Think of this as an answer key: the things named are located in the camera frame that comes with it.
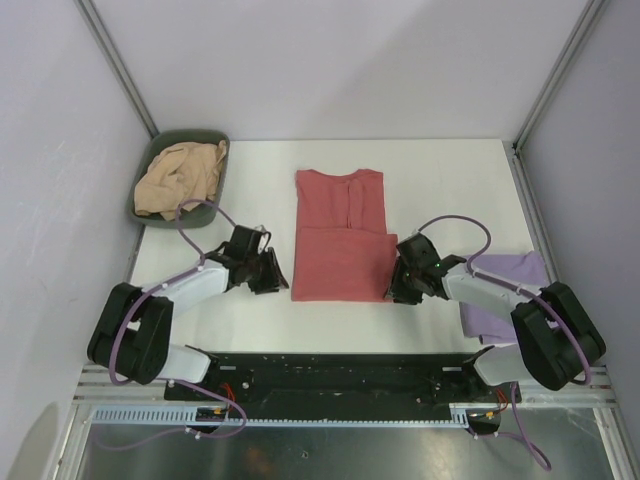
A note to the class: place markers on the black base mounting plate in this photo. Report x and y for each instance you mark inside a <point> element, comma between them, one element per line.
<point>350,387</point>

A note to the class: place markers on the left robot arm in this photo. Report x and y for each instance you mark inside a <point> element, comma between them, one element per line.
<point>132,338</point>

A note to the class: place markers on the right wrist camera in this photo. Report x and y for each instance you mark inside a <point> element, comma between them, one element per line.
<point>417,252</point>

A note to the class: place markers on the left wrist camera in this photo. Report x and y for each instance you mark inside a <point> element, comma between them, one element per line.
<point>246,243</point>

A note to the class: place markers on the beige t shirt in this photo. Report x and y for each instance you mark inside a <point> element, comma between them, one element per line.
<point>179,175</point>

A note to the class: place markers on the right aluminium frame post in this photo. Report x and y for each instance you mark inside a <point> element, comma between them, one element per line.
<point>575,43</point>

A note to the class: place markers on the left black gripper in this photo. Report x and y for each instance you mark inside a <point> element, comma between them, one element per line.
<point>274,279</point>

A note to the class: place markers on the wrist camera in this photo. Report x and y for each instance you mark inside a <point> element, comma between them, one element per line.
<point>417,252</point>
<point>246,243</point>

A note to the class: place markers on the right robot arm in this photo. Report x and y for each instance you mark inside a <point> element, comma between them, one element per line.
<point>554,347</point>

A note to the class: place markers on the pink t shirt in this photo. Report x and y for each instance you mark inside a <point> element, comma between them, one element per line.
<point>343,250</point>

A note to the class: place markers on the left aluminium frame post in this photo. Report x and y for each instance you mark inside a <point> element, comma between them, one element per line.
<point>105,42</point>

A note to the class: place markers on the lilac folded t shirt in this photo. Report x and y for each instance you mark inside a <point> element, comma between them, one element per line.
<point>490,320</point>

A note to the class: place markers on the aluminium frame post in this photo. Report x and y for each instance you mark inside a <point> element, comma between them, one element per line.
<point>575,43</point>
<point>105,42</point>

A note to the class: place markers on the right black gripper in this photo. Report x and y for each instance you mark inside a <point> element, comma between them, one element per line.
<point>395,289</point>

